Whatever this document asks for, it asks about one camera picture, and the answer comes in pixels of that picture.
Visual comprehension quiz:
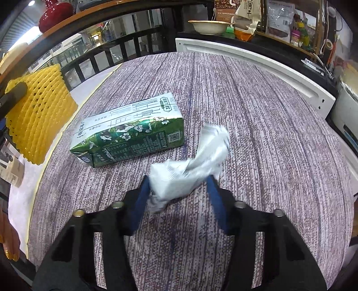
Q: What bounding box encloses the yellow foam fruit net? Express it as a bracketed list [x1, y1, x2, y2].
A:
[5, 64, 78, 165]

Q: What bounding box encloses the person left hand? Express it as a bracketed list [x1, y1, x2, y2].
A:
[0, 209, 20, 262]

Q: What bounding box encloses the green white milk carton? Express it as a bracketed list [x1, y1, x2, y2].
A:
[70, 93, 184, 167]

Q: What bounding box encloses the grey woven table mat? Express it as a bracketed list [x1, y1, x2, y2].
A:
[28, 53, 354, 290]

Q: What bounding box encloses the white printer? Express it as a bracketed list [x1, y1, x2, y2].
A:
[330, 82, 358, 152]

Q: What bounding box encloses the dark wooden railing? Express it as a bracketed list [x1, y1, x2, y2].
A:
[1, 1, 181, 93]

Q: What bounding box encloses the cream enamel bowl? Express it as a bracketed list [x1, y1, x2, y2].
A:
[188, 20, 231, 35]

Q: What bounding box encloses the red ceramic vase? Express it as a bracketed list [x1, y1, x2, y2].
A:
[38, 0, 73, 33]

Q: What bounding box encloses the brown cardboard box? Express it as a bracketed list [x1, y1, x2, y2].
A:
[214, 0, 241, 23]

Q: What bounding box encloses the beige printed paper bag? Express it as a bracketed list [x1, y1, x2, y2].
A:
[234, 0, 262, 42]

